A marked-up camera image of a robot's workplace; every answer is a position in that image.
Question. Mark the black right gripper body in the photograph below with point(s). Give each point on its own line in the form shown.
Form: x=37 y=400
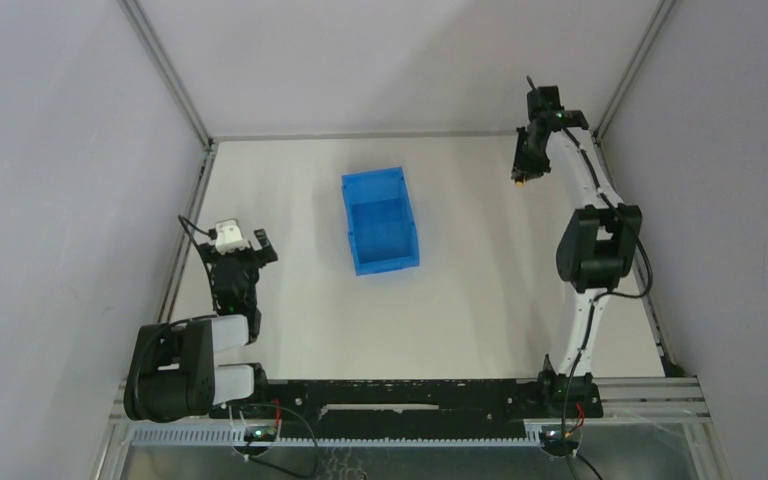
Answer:
x=522 y=134

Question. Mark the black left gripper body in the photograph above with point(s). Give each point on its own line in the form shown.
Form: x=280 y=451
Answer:
x=241 y=256

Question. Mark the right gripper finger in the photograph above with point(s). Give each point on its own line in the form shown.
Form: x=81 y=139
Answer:
x=539 y=165
x=518 y=172

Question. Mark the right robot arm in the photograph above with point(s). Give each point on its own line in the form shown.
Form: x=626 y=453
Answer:
x=598 y=246

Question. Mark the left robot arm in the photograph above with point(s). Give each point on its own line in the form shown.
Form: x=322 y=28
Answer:
x=173 y=372

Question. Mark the blue plastic bin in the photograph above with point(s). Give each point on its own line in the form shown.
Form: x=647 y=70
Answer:
x=382 y=232

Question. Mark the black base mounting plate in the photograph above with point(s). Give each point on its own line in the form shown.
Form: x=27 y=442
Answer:
x=422 y=410

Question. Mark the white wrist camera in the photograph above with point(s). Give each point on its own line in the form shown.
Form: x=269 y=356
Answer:
x=229 y=237

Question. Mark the aluminium frame rail back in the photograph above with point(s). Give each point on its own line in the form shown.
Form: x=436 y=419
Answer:
x=365 y=135

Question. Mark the aluminium frame rail right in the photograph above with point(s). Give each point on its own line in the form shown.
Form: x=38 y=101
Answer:
x=644 y=47

